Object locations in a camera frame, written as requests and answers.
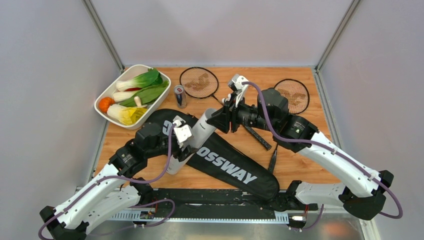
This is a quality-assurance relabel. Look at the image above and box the left aluminium frame post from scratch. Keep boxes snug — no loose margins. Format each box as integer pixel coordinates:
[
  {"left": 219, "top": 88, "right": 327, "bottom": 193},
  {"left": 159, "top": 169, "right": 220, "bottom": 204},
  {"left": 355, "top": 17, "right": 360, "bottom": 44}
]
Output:
[{"left": 82, "top": 0, "right": 125, "bottom": 73}]

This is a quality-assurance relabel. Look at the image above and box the black badminton racket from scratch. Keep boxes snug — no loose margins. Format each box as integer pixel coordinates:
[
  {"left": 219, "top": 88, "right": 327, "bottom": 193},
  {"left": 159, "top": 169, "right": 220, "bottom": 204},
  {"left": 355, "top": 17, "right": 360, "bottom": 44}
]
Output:
[
  {"left": 179, "top": 66, "right": 273, "bottom": 152},
  {"left": 267, "top": 78, "right": 311, "bottom": 174}
]

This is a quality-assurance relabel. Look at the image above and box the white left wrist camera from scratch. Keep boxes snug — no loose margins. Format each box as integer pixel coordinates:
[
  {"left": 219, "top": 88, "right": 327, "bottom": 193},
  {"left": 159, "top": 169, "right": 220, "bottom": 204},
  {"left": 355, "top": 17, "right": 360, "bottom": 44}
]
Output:
[{"left": 172, "top": 119, "right": 194, "bottom": 146}]

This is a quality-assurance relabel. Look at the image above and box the white oval vegetable basket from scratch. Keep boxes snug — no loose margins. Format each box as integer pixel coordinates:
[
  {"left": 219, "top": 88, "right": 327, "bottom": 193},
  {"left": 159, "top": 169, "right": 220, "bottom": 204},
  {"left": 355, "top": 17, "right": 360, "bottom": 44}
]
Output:
[{"left": 94, "top": 64, "right": 171, "bottom": 130}]

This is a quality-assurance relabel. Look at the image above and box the white shuttlecock tube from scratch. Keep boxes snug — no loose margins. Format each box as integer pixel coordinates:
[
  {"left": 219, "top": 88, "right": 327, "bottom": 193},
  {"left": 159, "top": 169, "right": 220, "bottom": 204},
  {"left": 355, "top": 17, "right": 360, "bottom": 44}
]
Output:
[{"left": 166, "top": 108, "right": 216, "bottom": 175}]

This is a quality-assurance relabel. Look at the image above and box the left black badminton racket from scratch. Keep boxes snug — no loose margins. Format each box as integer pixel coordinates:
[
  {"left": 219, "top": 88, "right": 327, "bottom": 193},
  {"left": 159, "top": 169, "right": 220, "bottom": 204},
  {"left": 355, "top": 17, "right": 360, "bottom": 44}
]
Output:
[{"left": 179, "top": 66, "right": 273, "bottom": 152}]

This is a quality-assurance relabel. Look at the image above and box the black Crossway racket bag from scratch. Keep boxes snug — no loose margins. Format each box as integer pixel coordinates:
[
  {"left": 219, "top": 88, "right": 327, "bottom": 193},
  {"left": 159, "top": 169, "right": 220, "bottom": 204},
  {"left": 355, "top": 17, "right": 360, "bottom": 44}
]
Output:
[{"left": 146, "top": 108, "right": 280, "bottom": 201}]

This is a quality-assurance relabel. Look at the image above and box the beige mushroom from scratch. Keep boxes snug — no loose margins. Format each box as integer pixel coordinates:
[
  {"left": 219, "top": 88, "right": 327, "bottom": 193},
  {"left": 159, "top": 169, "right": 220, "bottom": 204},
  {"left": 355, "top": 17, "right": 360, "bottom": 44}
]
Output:
[{"left": 133, "top": 96, "right": 143, "bottom": 108}]

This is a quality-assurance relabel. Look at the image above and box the right black badminton racket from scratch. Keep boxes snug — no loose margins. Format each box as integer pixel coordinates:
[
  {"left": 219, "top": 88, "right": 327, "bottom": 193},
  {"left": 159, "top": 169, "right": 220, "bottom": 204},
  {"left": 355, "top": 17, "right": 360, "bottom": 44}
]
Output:
[{"left": 267, "top": 78, "right": 311, "bottom": 174}]

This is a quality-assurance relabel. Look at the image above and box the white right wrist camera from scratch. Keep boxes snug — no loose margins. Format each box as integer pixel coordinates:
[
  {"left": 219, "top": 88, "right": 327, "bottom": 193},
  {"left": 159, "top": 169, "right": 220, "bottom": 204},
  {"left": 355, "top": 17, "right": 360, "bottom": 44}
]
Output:
[{"left": 228, "top": 74, "right": 249, "bottom": 108}]

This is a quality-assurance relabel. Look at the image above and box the right aluminium frame post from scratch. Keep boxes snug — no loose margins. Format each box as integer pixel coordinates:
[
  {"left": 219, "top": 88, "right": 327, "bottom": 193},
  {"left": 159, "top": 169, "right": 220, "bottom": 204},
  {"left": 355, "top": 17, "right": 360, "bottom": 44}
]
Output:
[{"left": 315, "top": 0, "right": 362, "bottom": 73}]

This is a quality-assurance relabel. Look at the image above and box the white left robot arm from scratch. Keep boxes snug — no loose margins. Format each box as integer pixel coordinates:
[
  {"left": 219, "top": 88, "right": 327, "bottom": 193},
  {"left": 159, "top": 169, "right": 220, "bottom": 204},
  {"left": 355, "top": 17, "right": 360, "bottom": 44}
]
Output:
[{"left": 38, "top": 120, "right": 195, "bottom": 240}]

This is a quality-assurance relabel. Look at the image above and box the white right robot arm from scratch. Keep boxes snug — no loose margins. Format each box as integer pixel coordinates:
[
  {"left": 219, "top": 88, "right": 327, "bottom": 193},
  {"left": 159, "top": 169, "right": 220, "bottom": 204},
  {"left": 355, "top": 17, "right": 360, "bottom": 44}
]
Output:
[{"left": 207, "top": 88, "right": 394, "bottom": 220}]

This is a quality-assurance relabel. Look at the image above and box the aluminium frame post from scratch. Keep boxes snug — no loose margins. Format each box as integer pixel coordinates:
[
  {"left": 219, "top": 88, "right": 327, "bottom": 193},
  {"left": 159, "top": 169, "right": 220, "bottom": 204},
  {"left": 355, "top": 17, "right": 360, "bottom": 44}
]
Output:
[
  {"left": 82, "top": 0, "right": 125, "bottom": 73},
  {"left": 315, "top": 0, "right": 362, "bottom": 73}
]

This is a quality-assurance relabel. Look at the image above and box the red chili pepper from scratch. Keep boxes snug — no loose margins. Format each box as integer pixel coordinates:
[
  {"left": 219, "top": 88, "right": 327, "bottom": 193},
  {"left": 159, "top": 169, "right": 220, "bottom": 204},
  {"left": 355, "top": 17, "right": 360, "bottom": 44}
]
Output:
[{"left": 125, "top": 87, "right": 141, "bottom": 92}]

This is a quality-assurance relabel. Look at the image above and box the yellow napa cabbage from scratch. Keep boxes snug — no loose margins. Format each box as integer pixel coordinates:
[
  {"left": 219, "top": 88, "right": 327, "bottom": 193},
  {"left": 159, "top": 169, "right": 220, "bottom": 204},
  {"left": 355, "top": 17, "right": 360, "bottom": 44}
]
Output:
[{"left": 106, "top": 104, "right": 148, "bottom": 126}]

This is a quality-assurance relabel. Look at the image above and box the silver blue drink can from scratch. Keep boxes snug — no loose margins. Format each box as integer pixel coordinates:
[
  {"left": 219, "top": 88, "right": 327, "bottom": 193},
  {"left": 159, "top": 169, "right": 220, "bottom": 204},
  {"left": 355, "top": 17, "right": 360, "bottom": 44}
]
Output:
[{"left": 173, "top": 85, "right": 187, "bottom": 109}]

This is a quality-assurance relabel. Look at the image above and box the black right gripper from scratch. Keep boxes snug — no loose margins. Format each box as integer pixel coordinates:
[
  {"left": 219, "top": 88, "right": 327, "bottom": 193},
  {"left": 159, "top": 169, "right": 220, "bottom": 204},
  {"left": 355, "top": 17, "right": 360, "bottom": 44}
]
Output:
[{"left": 206, "top": 91, "right": 276, "bottom": 134}]

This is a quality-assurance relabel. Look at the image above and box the orange tangerine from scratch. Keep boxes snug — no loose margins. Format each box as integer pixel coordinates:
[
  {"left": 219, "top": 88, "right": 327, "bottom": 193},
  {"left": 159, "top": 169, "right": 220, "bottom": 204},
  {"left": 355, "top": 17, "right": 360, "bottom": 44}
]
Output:
[{"left": 98, "top": 97, "right": 115, "bottom": 113}]

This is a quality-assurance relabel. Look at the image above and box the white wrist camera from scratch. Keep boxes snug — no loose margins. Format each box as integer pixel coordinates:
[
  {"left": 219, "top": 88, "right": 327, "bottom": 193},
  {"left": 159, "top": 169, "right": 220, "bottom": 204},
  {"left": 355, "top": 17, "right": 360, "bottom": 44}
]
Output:
[
  {"left": 172, "top": 119, "right": 194, "bottom": 146},
  {"left": 228, "top": 74, "right": 249, "bottom": 108}
]

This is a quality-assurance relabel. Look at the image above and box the green bok choy lower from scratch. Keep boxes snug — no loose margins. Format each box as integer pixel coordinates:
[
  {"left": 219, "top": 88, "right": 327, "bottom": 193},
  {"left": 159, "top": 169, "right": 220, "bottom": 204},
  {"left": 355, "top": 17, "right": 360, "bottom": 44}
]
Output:
[{"left": 112, "top": 81, "right": 169, "bottom": 107}]

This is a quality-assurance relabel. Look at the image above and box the green bok choy top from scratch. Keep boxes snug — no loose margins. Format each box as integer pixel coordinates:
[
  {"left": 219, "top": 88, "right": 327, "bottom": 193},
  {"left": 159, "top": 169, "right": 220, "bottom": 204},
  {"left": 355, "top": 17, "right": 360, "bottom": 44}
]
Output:
[{"left": 115, "top": 68, "right": 163, "bottom": 92}]

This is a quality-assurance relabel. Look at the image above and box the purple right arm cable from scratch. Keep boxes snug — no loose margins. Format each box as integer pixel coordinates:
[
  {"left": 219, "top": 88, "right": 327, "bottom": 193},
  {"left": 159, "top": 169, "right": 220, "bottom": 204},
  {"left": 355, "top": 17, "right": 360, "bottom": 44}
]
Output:
[{"left": 243, "top": 81, "right": 404, "bottom": 231}]

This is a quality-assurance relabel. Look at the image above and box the green bok choy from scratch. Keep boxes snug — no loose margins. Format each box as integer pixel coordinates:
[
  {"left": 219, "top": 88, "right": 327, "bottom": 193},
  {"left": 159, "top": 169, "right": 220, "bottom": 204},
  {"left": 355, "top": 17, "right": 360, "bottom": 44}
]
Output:
[
  {"left": 115, "top": 68, "right": 163, "bottom": 92},
  {"left": 112, "top": 81, "right": 169, "bottom": 107}
]

